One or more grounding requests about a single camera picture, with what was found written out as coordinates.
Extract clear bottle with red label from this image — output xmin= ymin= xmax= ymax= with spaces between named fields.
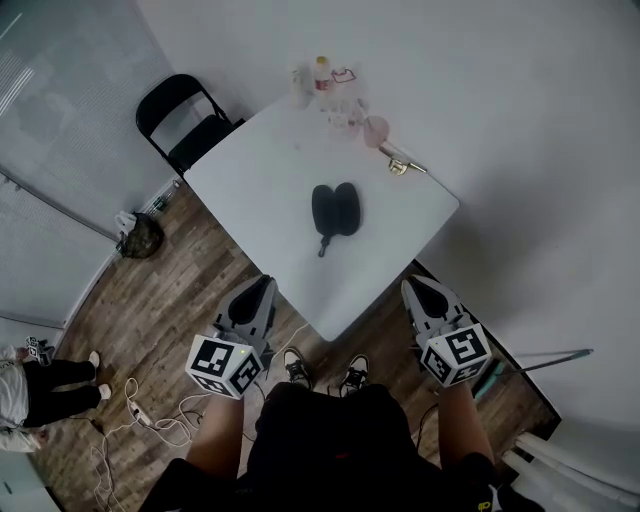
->
xmin=313 ymin=55 xmax=335 ymax=111

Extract pink cup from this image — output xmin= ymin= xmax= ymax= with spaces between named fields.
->
xmin=362 ymin=115 xmax=391 ymax=149

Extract small clear jar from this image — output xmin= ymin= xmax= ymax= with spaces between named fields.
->
xmin=327 ymin=112 xmax=364 ymax=142

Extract green broom with metal handle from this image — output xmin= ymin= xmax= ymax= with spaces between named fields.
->
xmin=472 ymin=348 xmax=595 ymax=401

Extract white pipes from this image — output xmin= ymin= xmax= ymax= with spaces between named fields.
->
xmin=502 ymin=432 xmax=640 ymax=507

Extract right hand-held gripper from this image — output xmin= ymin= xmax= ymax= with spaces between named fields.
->
xmin=401 ymin=274 xmax=494 ymax=389

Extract person's shoe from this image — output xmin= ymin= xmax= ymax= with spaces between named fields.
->
xmin=339 ymin=353 xmax=371 ymax=396
xmin=283 ymin=347 xmax=314 ymax=390

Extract person's right shoe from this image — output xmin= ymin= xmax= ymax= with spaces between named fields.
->
xmin=339 ymin=353 xmax=371 ymax=396

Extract long white cable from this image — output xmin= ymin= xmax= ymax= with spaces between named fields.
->
xmin=279 ymin=322 xmax=311 ymax=354

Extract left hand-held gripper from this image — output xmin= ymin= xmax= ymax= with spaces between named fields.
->
xmin=184 ymin=274 xmax=278 ymax=400

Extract white floor cable bundle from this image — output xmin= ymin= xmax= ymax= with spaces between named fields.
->
xmin=89 ymin=377 xmax=212 ymax=512

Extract clear container with red rim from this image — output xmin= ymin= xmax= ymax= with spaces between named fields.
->
xmin=329 ymin=65 xmax=369 ymax=117

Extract gold metal clip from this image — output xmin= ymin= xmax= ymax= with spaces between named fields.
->
xmin=378 ymin=143 xmax=429 ymax=177

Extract person's left forearm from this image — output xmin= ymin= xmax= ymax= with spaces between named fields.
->
xmin=185 ymin=392 xmax=247 ymax=480

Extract black folding chair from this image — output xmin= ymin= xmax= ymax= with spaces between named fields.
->
xmin=135 ymin=73 xmax=247 ymax=177

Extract person's right forearm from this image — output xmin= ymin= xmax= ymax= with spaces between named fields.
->
xmin=437 ymin=382 xmax=497 ymax=470

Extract person's black clothing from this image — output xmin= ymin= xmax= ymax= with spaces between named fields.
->
xmin=142 ymin=382 xmax=546 ymax=512

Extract person's left shoe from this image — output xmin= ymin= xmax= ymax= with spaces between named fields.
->
xmin=283 ymin=347 xmax=314 ymax=390

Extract black glasses case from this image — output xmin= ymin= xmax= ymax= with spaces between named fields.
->
xmin=311 ymin=182 xmax=362 ymax=259

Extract white plastic bottle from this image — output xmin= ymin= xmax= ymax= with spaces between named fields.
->
xmin=291 ymin=63 xmax=314 ymax=110

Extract dark rubbish bag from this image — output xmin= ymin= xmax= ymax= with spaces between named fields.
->
xmin=118 ymin=212 xmax=166 ymax=260

